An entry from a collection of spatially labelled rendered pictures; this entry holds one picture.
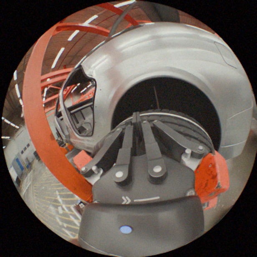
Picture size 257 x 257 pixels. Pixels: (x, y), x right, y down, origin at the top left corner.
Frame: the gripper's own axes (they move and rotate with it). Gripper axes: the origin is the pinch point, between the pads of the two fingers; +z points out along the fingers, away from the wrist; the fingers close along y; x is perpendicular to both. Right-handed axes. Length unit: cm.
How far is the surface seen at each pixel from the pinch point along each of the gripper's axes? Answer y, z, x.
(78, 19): -147, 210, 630
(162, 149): 3.5, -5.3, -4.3
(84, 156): -23.7, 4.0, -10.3
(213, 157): 11.0, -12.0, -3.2
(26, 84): -52, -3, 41
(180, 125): 11.3, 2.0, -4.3
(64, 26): -48, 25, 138
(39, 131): -48.3, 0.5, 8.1
